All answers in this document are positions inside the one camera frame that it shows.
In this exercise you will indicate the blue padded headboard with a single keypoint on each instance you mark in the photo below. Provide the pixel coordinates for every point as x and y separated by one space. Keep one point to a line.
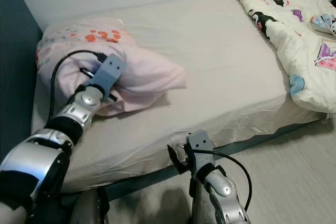
16 77

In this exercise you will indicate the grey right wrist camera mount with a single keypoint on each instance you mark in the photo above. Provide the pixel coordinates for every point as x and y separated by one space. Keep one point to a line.
199 148

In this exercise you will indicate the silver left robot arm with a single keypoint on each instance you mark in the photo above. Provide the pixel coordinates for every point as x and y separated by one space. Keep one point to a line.
47 161

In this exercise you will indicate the pink patterned pillow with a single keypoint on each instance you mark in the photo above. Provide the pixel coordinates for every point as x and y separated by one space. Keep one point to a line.
152 74

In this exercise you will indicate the grey robot left leg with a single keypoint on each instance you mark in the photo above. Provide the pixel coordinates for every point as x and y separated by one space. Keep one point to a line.
89 211

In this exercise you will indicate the grey robot right leg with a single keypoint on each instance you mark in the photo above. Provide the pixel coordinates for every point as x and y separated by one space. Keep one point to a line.
198 208

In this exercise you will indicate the beige sheeted mattress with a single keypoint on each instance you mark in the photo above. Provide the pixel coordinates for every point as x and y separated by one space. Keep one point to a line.
220 72

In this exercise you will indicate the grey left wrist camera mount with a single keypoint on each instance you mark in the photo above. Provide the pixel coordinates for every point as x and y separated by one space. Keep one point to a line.
109 74

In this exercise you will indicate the grey robot leg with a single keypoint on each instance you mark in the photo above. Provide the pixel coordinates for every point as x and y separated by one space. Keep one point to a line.
198 208
89 211

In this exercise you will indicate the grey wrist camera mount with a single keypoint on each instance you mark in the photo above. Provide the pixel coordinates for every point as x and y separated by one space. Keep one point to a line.
199 148
109 74

